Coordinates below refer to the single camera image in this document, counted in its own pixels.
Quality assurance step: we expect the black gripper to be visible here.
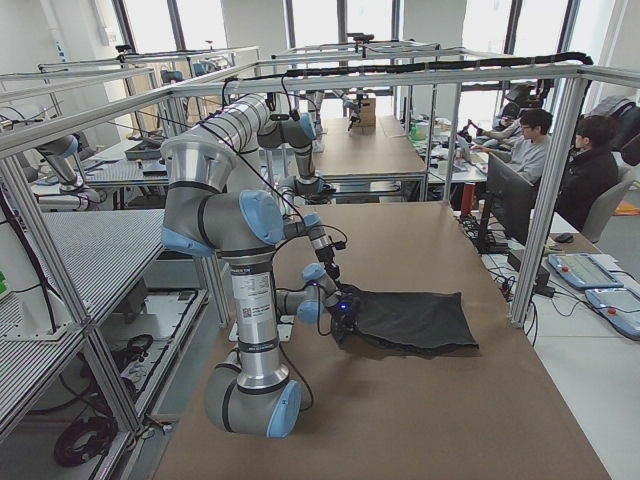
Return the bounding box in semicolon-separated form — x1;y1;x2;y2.
314;235;346;282
329;294;361;345

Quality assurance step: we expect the black graphic t-shirt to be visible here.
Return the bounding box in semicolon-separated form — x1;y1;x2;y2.
343;285;479;356

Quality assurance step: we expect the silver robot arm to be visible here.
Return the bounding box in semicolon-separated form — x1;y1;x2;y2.
198;94;335;224
161;135;341;438

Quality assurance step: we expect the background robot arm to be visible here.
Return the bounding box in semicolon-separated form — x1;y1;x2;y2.
35;134;106;211

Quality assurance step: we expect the cardboard box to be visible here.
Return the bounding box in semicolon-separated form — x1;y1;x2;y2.
357;97;376;127

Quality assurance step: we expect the red thermos bottle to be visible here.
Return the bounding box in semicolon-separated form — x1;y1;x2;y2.
460;182;475;216

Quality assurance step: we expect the black computer monitor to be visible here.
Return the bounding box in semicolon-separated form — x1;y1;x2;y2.
475;156;537;254

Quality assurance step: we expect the person in grey hoodie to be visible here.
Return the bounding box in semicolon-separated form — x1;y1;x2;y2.
473;108;553;185

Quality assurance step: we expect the black computer mouse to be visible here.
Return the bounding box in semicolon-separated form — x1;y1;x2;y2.
554;232;574;244

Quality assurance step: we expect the far blue teach pendant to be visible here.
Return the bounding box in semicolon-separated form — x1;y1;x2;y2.
547;253;624;290

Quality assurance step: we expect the blue teach pendant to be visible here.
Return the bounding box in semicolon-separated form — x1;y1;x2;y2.
585;288;639;340
547;253;624;290

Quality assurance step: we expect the near blue teach pendant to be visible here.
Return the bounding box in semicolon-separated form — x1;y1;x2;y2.
585;288;639;340

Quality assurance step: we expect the person in black jacket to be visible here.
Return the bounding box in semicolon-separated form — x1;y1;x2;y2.
555;115;618;231

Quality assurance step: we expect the black cable conduit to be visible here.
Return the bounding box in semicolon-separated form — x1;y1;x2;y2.
222;50;595;96

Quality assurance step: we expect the aluminium frame cage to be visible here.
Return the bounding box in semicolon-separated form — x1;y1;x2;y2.
0;59;596;436

